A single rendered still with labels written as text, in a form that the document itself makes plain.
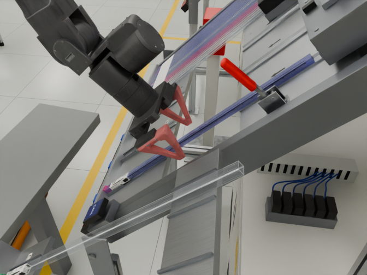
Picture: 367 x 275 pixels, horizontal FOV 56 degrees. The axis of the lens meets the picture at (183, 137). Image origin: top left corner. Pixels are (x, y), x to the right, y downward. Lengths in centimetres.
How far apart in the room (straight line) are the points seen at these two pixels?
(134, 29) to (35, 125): 80
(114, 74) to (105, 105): 180
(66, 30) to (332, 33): 35
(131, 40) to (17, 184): 65
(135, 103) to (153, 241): 107
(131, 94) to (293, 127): 25
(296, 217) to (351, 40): 50
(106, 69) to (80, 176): 137
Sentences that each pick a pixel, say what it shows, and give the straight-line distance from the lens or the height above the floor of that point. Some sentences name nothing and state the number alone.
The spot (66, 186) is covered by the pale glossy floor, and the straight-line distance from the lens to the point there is 185.
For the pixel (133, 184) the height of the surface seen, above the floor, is 79.
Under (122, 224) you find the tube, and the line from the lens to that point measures 47.
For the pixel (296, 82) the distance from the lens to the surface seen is 53.
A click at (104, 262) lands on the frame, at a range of 75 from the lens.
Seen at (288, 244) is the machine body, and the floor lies 62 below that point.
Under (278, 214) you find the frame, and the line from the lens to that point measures 86.
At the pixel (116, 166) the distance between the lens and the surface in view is 84.
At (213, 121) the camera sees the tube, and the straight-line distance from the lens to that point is 59.
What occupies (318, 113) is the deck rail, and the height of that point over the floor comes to 105.
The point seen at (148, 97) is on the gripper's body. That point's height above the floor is 100.
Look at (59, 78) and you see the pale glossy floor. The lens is 275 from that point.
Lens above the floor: 131
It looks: 40 degrees down
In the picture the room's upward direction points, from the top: straight up
